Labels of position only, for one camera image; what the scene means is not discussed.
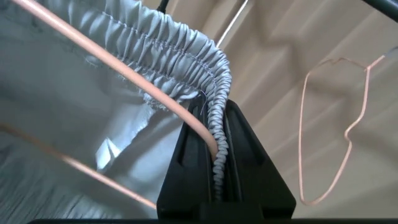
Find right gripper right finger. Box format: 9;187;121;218
222;99;296;218

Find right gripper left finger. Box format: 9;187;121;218
156;96;215;218

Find pink clothes hanger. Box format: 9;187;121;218
0;0;220;210
298;46;398;206

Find pale grey shorts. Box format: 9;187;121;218
0;0;233;220

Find black clothes rack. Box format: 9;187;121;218
362;0;398;22

